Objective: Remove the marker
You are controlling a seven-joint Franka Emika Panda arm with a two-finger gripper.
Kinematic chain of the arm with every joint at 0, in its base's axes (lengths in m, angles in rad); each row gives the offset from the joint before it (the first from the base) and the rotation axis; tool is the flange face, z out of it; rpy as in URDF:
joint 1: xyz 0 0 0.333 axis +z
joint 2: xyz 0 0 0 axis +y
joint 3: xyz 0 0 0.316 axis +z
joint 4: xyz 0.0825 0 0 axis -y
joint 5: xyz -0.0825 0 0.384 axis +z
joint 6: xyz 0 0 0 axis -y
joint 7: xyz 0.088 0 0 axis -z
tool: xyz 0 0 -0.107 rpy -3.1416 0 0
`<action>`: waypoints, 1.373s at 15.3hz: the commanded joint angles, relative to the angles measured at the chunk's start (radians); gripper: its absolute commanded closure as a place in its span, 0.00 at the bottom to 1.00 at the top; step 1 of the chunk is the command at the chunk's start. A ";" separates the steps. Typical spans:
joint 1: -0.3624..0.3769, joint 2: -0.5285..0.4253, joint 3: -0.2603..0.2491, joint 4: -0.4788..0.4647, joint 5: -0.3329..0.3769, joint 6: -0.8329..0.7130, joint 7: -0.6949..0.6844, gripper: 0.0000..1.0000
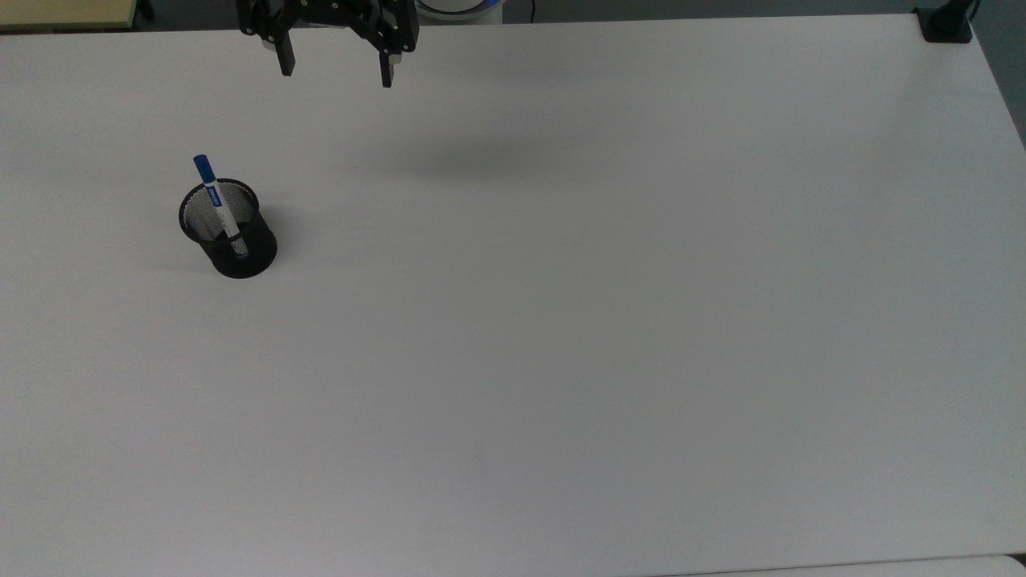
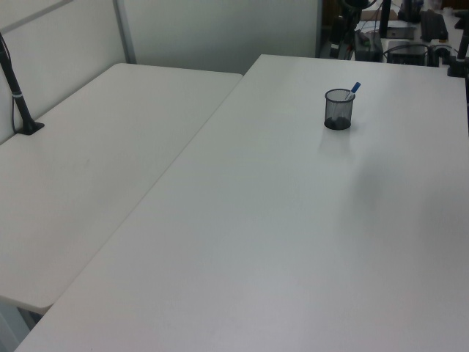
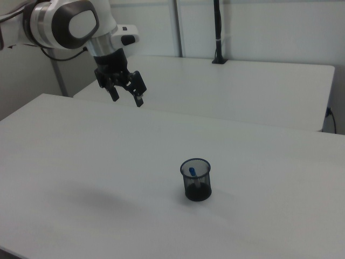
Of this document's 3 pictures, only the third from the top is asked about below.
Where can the black mesh pen cup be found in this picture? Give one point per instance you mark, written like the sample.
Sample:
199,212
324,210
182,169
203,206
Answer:
198,189

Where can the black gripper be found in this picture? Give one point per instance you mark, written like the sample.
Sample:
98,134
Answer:
111,64

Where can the white side table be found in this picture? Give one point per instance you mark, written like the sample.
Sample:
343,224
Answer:
215,86

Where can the grey partition frame post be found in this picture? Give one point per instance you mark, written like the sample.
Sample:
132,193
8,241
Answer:
179,27

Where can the white marker with blue cap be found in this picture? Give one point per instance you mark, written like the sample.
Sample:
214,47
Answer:
192,172

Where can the black pole with clamp base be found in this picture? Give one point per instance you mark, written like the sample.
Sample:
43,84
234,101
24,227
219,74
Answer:
219,32

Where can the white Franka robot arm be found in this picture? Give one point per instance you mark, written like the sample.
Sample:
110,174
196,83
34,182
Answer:
54,24

